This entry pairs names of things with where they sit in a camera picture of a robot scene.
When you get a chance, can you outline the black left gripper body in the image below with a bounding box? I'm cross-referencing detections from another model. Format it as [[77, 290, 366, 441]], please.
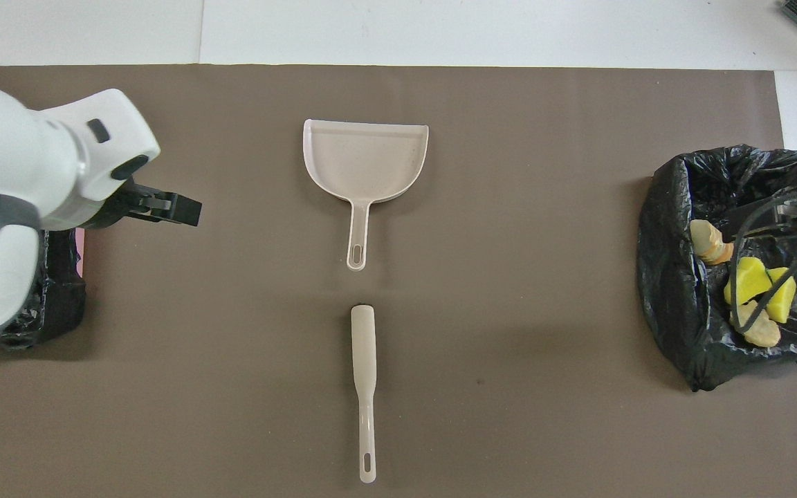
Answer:
[[84, 177, 164, 230]]

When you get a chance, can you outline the yellow sponge piece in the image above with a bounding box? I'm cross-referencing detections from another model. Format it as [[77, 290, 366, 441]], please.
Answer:
[[765, 267, 797, 324], [724, 257, 773, 307]]

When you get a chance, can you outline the pale beige lump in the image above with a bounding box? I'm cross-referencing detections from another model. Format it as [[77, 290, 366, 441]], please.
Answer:
[[689, 219, 735, 266], [731, 300, 782, 348]]

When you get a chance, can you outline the beige plastic dustpan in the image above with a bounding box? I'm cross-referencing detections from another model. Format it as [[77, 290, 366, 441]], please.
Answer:
[[302, 119, 430, 271]]

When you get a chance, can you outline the beige brush with black bristles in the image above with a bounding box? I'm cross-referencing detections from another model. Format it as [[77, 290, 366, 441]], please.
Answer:
[[350, 304, 378, 483]]

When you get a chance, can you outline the black trash bag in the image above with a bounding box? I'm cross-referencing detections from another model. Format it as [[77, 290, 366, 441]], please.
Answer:
[[0, 228, 88, 351]]

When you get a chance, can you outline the black trash bag bin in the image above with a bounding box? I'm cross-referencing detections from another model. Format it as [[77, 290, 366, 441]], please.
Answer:
[[637, 144, 797, 392]]

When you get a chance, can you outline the brown table mat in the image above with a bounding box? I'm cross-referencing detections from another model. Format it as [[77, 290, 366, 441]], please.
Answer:
[[0, 64, 797, 498]]

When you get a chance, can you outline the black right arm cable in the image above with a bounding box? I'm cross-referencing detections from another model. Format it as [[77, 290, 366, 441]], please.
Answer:
[[729, 190, 797, 326]]

